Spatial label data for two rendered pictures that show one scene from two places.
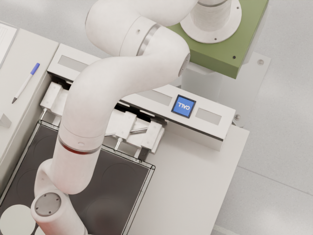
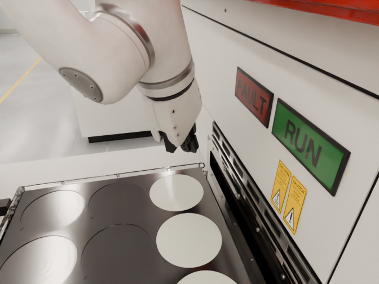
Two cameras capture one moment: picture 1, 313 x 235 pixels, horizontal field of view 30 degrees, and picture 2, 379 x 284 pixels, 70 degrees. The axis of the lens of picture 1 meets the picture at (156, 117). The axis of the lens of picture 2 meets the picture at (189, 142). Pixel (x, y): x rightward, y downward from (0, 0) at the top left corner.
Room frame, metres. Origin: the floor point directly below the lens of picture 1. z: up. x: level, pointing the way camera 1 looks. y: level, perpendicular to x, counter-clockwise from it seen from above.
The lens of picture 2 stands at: (0.37, 0.53, 1.25)
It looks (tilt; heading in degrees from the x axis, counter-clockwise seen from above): 32 degrees down; 230
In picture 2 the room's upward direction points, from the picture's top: straight up
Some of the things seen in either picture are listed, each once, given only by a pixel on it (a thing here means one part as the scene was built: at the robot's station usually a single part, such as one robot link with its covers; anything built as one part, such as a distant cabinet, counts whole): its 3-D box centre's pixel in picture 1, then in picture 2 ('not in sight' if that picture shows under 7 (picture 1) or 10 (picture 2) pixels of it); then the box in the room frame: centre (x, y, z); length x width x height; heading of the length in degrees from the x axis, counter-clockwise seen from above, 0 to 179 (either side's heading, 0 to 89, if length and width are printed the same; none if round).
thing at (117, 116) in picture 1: (103, 119); not in sight; (0.53, 0.16, 0.87); 0.36 x 0.08 x 0.03; 62
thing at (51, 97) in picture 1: (51, 96); not in sight; (0.61, 0.31, 0.89); 0.08 x 0.03 x 0.03; 152
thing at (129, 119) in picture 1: (126, 126); not in sight; (0.50, 0.09, 0.89); 0.08 x 0.03 x 0.03; 152
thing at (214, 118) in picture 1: (141, 98); not in sight; (0.58, 0.04, 0.89); 0.55 x 0.09 x 0.14; 62
